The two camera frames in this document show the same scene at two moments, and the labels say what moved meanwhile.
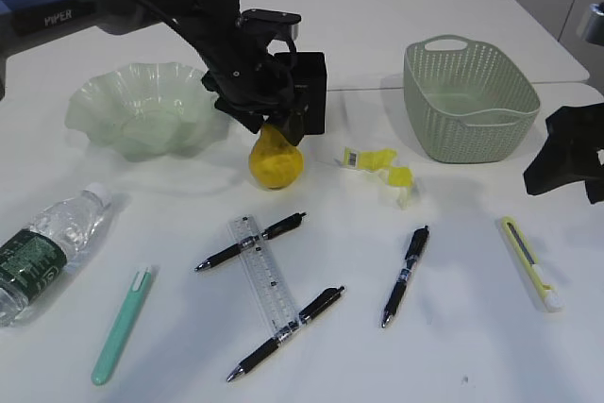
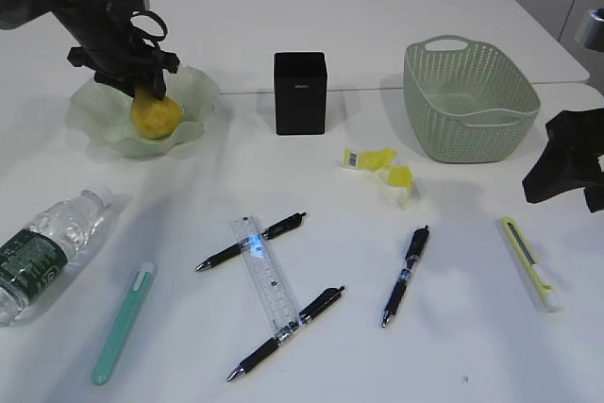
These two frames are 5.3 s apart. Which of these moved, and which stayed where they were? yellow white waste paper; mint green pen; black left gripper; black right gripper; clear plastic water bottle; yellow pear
Moved: black left gripper; yellow pear
Stayed: mint green pen; clear plastic water bottle; black right gripper; yellow white waste paper
